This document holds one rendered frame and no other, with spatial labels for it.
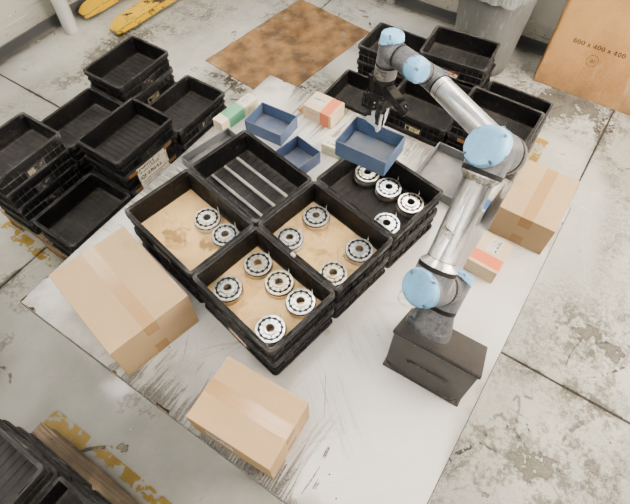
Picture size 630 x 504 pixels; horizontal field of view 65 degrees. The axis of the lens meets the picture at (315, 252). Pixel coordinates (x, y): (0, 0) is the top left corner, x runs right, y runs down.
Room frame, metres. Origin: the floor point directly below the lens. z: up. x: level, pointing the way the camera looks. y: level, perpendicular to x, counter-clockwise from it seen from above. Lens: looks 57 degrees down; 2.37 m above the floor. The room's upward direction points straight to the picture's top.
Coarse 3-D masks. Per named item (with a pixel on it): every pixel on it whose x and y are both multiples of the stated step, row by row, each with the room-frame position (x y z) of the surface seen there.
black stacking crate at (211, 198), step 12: (180, 180) 1.29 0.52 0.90; (192, 180) 1.30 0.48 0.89; (168, 192) 1.24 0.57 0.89; (180, 192) 1.27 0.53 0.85; (204, 192) 1.25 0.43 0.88; (144, 204) 1.17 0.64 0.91; (156, 204) 1.20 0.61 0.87; (168, 204) 1.23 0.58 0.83; (216, 204) 1.20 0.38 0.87; (144, 216) 1.15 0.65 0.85; (228, 216) 1.15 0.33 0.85; (240, 228) 1.10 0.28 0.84
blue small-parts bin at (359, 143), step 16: (352, 128) 1.36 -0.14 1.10; (368, 128) 1.36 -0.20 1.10; (384, 128) 1.33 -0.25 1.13; (336, 144) 1.26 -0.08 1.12; (352, 144) 1.31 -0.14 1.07; (368, 144) 1.31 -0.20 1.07; (384, 144) 1.31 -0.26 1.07; (400, 144) 1.25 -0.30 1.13; (352, 160) 1.23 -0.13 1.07; (368, 160) 1.19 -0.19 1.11; (384, 160) 1.23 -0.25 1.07
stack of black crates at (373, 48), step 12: (384, 24) 2.98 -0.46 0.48; (372, 36) 2.90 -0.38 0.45; (408, 36) 2.88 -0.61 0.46; (420, 36) 2.85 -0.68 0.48; (360, 48) 2.75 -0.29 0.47; (372, 48) 2.88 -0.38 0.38; (420, 48) 2.83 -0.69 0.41; (360, 60) 2.75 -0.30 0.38; (372, 60) 2.71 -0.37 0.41; (360, 72) 2.75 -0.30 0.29; (396, 84) 2.60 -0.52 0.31
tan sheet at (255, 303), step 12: (252, 252) 1.00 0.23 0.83; (240, 264) 0.95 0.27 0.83; (276, 264) 0.95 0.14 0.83; (240, 276) 0.90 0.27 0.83; (252, 288) 0.85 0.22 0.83; (264, 288) 0.85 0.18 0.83; (240, 300) 0.80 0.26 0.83; (252, 300) 0.80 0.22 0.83; (264, 300) 0.80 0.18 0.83; (276, 300) 0.80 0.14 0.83; (240, 312) 0.75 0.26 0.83; (252, 312) 0.75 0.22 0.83; (264, 312) 0.75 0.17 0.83; (276, 312) 0.75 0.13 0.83; (252, 324) 0.71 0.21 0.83; (288, 324) 0.71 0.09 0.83
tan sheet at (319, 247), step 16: (304, 208) 1.20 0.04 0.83; (288, 224) 1.13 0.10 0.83; (336, 224) 1.12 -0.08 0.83; (304, 240) 1.05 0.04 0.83; (320, 240) 1.05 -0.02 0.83; (336, 240) 1.05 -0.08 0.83; (304, 256) 0.98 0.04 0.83; (320, 256) 0.98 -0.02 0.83; (336, 256) 0.98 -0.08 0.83; (352, 272) 0.91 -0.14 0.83
